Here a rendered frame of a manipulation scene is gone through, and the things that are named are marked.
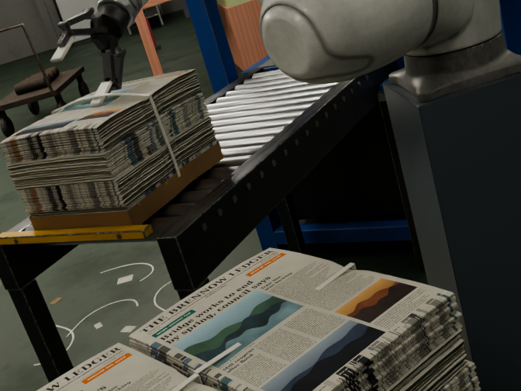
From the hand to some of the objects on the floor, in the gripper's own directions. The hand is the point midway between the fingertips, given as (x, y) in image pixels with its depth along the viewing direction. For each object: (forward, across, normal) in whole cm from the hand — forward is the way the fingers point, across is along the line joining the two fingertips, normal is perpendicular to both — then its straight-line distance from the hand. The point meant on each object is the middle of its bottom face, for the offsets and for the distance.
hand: (77, 80), depth 164 cm
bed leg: (+64, +91, +26) cm, 114 cm away
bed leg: (-45, +148, +26) cm, 157 cm away
